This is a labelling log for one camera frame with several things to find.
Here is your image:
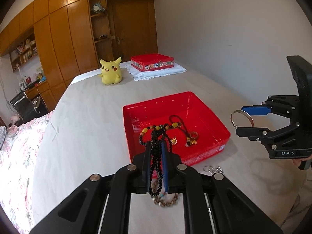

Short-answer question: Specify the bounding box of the brown wooden bead bracelet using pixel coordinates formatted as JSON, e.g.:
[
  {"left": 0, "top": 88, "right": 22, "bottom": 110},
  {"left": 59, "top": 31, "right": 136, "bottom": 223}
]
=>
[{"left": 150, "top": 177, "right": 183, "bottom": 208}]

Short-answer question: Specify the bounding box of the thin silver ring bangle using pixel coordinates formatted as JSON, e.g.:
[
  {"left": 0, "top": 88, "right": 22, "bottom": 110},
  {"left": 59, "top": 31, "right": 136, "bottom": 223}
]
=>
[{"left": 230, "top": 109, "right": 254, "bottom": 129}]

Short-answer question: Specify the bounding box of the silver ball chain necklace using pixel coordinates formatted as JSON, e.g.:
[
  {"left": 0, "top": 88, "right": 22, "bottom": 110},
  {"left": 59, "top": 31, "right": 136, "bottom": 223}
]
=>
[{"left": 202, "top": 165, "right": 224, "bottom": 175}]

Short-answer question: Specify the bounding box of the black bead necklace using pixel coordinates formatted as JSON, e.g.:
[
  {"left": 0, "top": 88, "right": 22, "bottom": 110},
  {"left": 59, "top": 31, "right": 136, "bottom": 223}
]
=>
[{"left": 138, "top": 122, "right": 183, "bottom": 197}]

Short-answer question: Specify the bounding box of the person's right hand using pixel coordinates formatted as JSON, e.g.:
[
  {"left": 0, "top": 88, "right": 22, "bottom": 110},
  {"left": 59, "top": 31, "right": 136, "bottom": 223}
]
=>
[{"left": 292, "top": 155, "right": 312, "bottom": 170}]

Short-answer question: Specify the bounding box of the red tin box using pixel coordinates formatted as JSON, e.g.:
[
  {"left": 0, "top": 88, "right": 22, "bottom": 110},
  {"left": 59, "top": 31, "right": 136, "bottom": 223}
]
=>
[{"left": 123, "top": 91, "right": 230, "bottom": 165}]

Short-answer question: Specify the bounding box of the white lace cloth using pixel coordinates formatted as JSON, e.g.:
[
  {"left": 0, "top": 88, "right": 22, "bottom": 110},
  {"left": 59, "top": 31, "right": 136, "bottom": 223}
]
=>
[{"left": 120, "top": 62, "right": 187, "bottom": 81}]

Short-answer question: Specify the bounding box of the yellow Pikachu plush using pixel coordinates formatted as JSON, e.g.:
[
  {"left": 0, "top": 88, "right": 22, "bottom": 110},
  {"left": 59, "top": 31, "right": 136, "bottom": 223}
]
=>
[{"left": 99, "top": 57, "right": 122, "bottom": 85}]

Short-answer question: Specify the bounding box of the floral pink bedding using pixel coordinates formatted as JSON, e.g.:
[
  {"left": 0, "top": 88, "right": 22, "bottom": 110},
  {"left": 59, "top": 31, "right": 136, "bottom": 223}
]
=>
[{"left": 1, "top": 111, "right": 54, "bottom": 233}]

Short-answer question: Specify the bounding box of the red tin lid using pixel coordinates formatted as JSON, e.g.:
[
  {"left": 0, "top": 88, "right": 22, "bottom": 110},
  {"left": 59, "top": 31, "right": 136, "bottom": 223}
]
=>
[{"left": 131, "top": 53, "right": 175, "bottom": 72}]

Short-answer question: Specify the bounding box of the wooden desk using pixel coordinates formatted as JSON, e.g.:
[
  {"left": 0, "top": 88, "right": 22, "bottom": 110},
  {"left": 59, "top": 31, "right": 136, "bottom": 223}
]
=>
[{"left": 25, "top": 81, "right": 57, "bottom": 112}]

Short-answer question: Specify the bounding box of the black office chair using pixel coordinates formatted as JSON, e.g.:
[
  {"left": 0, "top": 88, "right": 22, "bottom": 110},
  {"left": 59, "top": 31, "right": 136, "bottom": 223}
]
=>
[{"left": 9, "top": 91, "right": 48, "bottom": 123}]

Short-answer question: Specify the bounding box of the wooden door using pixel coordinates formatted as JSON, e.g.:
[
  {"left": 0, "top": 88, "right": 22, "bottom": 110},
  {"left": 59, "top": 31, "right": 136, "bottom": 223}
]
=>
[{"left": 107, "top": 0, "right": 158, "bottom": 61}]

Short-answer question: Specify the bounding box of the wooden wardrobe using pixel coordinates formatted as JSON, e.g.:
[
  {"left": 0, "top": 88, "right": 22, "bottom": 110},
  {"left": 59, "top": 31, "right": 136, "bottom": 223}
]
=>
[{"left": 0, "top": 0, "right": 115, "bottom": 110}]

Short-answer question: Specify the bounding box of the wall bookshelf with books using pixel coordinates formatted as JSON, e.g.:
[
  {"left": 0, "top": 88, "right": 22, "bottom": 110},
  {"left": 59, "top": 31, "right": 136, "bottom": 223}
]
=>
[{"left": 9, "top": 32, "right": 38, "bottom": 72}]

